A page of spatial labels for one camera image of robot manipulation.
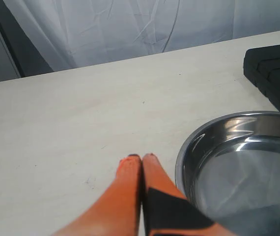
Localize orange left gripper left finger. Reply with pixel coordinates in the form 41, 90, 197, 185
53, 154, 141, 236

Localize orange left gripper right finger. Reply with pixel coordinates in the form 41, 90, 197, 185
142, 153, 235, 236

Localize black plastic tool case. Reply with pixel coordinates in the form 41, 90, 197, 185
243, 45, 280, 111

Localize round stainless steel tray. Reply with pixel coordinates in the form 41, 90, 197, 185
175, 111, 280, 236

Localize white backdrop curtain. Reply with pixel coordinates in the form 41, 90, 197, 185
5, 0, 280, 71

